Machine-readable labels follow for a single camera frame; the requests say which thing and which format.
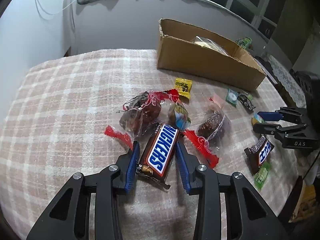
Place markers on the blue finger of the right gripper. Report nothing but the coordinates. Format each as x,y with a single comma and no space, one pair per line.
270,116
268,129

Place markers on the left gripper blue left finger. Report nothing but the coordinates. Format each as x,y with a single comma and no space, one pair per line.
133,157

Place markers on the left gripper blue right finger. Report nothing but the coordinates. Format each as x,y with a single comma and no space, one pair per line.
185,167

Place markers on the brown Snickers bar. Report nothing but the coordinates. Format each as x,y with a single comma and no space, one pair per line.
156,159

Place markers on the dark brown candy packet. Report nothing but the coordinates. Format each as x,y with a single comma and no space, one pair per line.
246,102

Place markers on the Chinese Snickers bar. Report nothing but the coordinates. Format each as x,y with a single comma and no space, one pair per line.
258,153

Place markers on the teal mint candy packet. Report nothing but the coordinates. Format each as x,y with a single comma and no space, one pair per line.
232,97

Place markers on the red date cake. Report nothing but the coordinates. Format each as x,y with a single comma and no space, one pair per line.
139,116
207,136

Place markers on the green candy packet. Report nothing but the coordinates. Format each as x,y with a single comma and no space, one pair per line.
261,176

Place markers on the pink candy packet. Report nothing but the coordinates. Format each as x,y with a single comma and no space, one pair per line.
217,100

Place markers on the round colourful snack packet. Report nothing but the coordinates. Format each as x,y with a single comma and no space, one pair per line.
178,115

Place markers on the yellow candy packet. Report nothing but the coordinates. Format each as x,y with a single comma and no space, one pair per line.
183,86

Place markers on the large cracker pack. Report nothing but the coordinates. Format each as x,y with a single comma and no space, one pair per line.
207,43

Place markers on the small green candy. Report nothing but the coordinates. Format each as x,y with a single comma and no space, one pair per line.
257,119

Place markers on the white lace cloth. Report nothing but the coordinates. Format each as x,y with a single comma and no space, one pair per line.
288,86

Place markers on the green gift bag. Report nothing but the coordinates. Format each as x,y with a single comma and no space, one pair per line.
245,42

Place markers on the pink plaid tablecloth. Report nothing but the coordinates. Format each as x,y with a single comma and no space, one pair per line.
55,127

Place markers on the cardboard box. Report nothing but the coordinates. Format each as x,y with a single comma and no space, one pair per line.
176,52

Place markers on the white cabinet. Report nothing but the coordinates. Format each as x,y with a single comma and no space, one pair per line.
32,31

